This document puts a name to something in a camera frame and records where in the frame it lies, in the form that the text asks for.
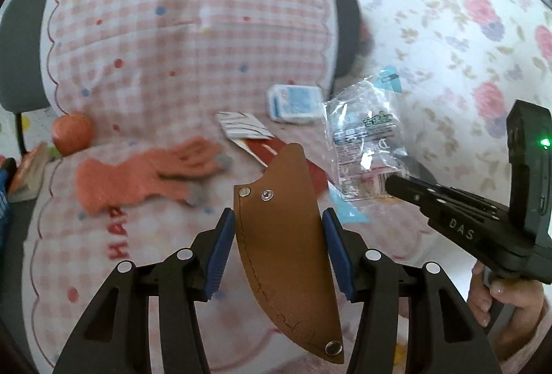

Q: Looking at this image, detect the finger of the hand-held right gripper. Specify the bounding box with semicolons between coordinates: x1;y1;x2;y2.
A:
385;183;508;225
387;175;510;210

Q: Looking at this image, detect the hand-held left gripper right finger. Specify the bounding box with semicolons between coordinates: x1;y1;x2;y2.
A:
321;208;503;374

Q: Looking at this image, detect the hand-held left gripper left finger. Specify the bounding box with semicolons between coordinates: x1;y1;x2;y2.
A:
52;208;237;374

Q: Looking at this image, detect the light blue wrapper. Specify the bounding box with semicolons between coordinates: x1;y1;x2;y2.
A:
328;182;372;224

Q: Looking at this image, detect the brown leather sheath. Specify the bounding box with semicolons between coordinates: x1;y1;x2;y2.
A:
233;142;346;365

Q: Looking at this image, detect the clear plastic bag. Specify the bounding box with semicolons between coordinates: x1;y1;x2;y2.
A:
321;66;410;202

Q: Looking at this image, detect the red paper packet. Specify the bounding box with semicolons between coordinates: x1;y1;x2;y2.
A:
216;111;337;196

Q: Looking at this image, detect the salmon knit glove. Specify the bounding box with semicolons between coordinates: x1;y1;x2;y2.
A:
75;137;234;216

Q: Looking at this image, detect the white blue tissue pack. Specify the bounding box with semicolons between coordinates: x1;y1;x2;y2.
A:
265;84;324;125

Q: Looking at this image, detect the person's right forearm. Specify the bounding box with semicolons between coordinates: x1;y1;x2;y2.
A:
502;314;552;374

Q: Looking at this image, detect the person's right hand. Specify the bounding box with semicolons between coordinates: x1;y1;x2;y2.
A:
467;261;546;362

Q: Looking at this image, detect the floral print sheet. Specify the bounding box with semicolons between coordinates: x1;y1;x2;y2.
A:
332;0;552;237

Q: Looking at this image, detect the red apple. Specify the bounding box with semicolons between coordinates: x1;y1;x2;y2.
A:
51;112;95;155

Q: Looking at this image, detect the orange booklet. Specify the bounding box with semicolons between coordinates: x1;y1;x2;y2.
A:
8;141;55;203

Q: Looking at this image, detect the pink checked plastic cloth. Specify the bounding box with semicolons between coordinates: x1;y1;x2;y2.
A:
23;0;432;374

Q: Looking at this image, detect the blue plastic basket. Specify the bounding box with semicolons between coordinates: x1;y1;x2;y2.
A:
0;169;11;245

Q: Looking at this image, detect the grey office chair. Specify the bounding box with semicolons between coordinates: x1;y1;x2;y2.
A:
0;0;441;263

